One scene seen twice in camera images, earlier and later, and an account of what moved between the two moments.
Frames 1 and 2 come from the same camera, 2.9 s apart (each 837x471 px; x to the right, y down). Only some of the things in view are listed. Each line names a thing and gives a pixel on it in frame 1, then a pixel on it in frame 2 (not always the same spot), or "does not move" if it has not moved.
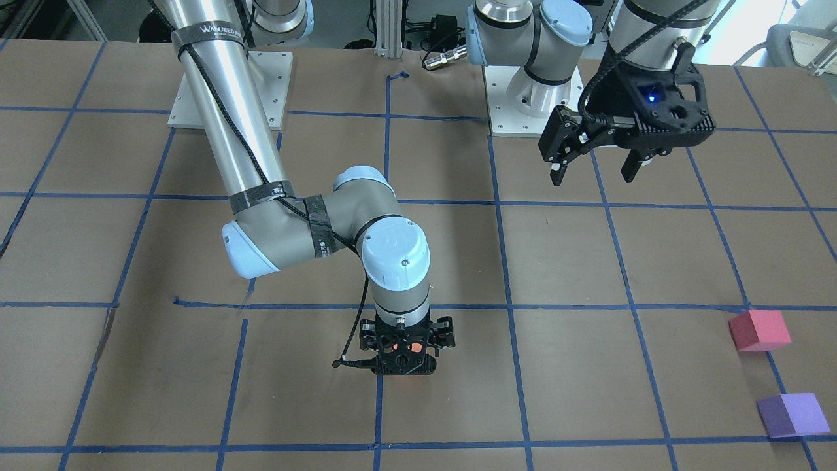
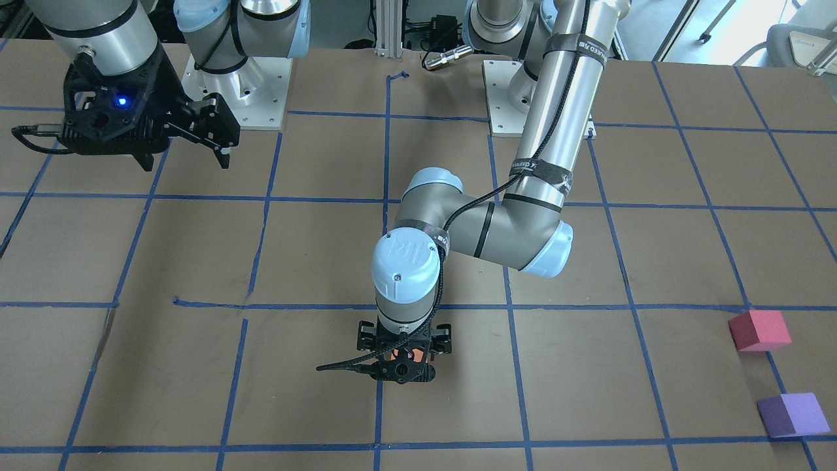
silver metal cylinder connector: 438,59 does not move
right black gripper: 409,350 → 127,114
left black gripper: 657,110 → 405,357
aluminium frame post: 388,22 does not move
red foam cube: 759,330 does not move
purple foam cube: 793,415 does not move
